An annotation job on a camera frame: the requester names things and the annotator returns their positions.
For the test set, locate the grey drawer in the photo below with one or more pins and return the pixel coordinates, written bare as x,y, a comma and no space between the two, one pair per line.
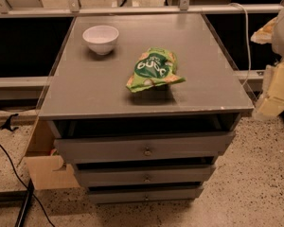
136,176
139,148
190,192

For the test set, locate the green snack bag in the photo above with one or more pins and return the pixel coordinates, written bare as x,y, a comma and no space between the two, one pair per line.
156,67

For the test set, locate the grey drawer cabinet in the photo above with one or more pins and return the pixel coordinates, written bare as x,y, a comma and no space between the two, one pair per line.
88,97

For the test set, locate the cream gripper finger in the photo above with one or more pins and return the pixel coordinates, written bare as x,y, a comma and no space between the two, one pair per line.
271,101
264,35

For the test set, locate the grey bottom drawer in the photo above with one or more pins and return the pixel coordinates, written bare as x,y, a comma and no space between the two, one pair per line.
190,192

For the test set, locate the black clamp on floor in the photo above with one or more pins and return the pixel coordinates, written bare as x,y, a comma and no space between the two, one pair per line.
7,124

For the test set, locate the grey middle drawer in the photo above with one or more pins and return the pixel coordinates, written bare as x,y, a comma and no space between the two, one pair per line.
136,176

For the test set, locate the grey top drawer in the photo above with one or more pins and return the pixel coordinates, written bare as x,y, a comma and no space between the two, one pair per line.
139,148

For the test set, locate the white bowl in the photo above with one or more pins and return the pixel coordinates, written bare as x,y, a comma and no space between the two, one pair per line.
101,39

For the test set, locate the cardboard box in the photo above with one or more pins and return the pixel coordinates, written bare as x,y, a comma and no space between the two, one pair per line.
46,168

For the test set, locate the metal railing frame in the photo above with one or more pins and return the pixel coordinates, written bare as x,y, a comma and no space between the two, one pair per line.
10,9

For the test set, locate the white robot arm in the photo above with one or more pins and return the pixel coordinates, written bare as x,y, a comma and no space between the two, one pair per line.
278,37

